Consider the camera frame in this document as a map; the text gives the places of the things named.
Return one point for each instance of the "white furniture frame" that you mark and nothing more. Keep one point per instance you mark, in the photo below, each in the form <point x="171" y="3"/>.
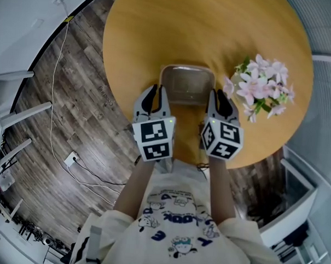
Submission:
<point x="7" y="116"/>

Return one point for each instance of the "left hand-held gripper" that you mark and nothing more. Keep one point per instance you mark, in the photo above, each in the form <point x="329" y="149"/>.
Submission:
<point x="153" y="133"/>

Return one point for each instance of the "beige plastic tray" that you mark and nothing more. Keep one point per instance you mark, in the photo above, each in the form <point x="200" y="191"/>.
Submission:
<point x="186" y="83"/>

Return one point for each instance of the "pink flower bouquet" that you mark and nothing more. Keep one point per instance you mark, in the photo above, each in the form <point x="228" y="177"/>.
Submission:
<point x="259" y="85"/>

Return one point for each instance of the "white printed t-shirt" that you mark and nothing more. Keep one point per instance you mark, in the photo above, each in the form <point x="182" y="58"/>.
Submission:
<point x="174" y="238"/>

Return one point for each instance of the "white floor socket box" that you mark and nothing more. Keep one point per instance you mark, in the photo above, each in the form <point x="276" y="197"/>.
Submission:
<point x="71" y="158"/>

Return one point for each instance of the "white glass-front cabinet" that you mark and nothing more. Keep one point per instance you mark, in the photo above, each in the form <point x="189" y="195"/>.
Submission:
<point x="293" y="205"/>

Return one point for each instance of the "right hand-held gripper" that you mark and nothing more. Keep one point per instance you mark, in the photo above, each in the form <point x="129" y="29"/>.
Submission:
<point x="222" y="139"/>

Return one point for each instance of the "person's left forearm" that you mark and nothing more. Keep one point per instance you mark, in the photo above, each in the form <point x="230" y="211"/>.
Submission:
<point x="135" y="187"/>

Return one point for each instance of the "person's right forearm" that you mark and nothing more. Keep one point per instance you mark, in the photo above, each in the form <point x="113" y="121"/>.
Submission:
<point x="220" y="191"/>

